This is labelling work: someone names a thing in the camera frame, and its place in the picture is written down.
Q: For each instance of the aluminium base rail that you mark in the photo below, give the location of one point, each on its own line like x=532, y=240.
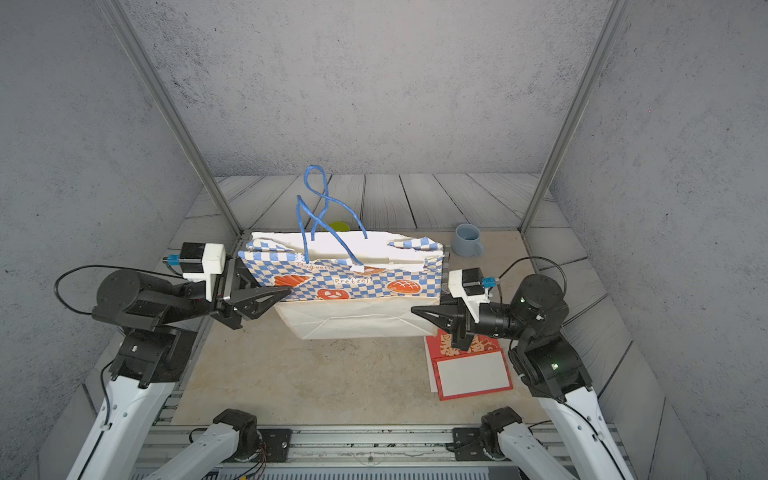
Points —
x=370, y=452

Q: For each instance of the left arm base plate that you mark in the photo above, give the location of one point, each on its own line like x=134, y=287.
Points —
x=275, y=444

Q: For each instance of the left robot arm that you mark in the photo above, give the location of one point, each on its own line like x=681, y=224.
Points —
x=155, y=351

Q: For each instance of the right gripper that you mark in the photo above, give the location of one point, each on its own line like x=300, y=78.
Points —
x=461, y=325

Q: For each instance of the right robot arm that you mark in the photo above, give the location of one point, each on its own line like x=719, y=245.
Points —
x=545, y=362

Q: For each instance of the right frame post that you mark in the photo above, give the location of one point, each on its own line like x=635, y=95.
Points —
x=596, y=63

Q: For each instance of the red paper gift bag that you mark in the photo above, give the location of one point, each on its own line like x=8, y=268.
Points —
x=455, y=374

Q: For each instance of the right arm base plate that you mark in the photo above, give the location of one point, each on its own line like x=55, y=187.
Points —
x=467, y=444

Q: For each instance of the green plastic bowl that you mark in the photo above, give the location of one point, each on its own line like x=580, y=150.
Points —
x=339, y=226

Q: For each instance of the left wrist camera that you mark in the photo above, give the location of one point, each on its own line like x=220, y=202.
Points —
x=200, y=262

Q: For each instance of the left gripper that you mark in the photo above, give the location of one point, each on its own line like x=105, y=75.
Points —
x=239, y=284

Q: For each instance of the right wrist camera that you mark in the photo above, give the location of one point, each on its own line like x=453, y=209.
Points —
x=472, y=287

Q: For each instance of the light blue mug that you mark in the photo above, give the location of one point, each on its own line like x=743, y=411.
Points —
x=466, y=241

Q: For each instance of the left frame post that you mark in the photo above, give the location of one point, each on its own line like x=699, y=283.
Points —
x=120, y=23

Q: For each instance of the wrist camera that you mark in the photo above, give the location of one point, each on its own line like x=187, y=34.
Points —
x=200, y=262
x=472, y=287

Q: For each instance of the blue checkered paper bag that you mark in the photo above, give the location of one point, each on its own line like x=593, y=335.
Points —
x=344, y=285

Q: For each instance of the frame post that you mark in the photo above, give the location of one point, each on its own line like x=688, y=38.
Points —
x=596, y=63
x=120, y=23

